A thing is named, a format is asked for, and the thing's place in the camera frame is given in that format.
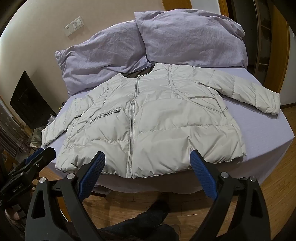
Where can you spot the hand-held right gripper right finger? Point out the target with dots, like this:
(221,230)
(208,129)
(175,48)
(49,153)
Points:
(201,172)

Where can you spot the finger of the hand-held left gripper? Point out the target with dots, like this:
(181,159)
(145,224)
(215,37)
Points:
(34,154)
(46,155)

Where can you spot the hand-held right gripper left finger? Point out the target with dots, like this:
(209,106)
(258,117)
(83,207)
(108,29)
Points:
(92,172)

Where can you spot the light grey puffer jacket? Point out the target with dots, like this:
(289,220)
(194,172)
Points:
(157,120)

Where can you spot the person's left hand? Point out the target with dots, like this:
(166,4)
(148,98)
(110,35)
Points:
(12,214)

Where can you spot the low side table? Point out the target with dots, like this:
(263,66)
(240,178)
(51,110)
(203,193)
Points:
(35,138)

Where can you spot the dark wooden cabinet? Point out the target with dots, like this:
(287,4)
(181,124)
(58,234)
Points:
(11,132)

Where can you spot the bed with lavender sheet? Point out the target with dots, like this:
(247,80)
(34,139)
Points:
(256,132)

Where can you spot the person's dark trouser leg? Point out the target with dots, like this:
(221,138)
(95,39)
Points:
(143,222)

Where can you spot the lavender pillow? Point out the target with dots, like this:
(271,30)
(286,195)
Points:
(99,60)
(189,37)

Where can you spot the white wall socket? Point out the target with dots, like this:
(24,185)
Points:
(68,30)

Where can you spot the white wall switch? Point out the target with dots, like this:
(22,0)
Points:
(77,22)

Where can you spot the wooden door frame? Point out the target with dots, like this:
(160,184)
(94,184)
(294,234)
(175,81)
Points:
(281,46)

